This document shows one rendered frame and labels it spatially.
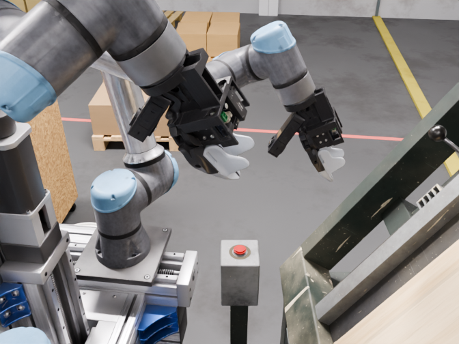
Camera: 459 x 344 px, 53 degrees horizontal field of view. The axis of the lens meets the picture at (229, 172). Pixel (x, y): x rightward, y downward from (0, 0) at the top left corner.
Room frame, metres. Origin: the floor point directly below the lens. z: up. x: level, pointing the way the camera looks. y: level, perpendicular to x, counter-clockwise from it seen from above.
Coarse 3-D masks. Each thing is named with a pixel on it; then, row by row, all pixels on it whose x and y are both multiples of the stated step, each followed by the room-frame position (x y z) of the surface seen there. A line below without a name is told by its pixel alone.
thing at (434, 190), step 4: (436, 184) 0.93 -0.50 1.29; (432, 188) 0.93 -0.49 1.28; (436, 188) 0.93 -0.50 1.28; (440, 188) 0.91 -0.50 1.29; (428, 192) 0.93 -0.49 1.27; (432, 192) 0.93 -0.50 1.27; (436, 192) 0.92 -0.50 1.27; (424, 196) 0.93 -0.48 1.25; (428, 196) 0.92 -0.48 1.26; (432, 196) 0.93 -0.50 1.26; (420, 200) 0.93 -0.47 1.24; (424, 200) 0.92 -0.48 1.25; (428, 200) 0.93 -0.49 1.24; (420, 204) 0.92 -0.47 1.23; (424, 204) 0.90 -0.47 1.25; (420, 208) 0.90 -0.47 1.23
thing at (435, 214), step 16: (448, 192) 0.87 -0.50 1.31; (432, 208) 0.86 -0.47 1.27; (448, 208) 0.84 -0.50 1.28; (416, 224) 0.86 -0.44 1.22; (432, 224) 0.84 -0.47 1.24; (400, 240) 0.86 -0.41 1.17; (416, 240) 0.84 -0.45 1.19; (384, 256) 0.85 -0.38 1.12; (400, 256) 0.84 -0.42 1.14; (352, 272) 0.89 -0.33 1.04; (368, 272) 0.85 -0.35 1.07; (384, 272) 0.84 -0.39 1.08; (336, 288) 0.88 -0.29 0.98; (352, 288) 0.84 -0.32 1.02; (368, 288) 0.84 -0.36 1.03; (320, 304) 0.88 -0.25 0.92; (336, 304) 0.84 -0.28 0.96; (320, 320) 0.84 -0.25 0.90
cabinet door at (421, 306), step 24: (432, 264) 0.76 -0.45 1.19; (456, 264) 0.71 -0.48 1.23; (408, 288) 0.75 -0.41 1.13; (432, 288) 0.71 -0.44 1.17; (456, 288) 0.67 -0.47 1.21; (384, 312) 0.74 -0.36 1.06; (408, 312) 0.70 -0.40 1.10; (432, 312) 0.66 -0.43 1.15; (456, 312) 0.63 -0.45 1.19; (360, 336) 0.73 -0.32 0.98; (384, 336) 0.69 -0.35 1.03; (408, 336) 0.65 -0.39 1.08; (432, 336) 0.61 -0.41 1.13; (456, 336) 0.58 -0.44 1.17
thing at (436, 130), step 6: (432, 126) 0.92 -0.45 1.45; (438, 126) 0.91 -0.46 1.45; (432, 132) 0.91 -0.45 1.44; (438, 132) 0.90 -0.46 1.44; (444, 132) 0.90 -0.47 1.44; (432, 138) 0.91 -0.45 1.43; (438, 138) 0.90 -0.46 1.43; (444, 138) 0.90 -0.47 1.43; (450, 144) 0.90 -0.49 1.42; (456, 150) 0.89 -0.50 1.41
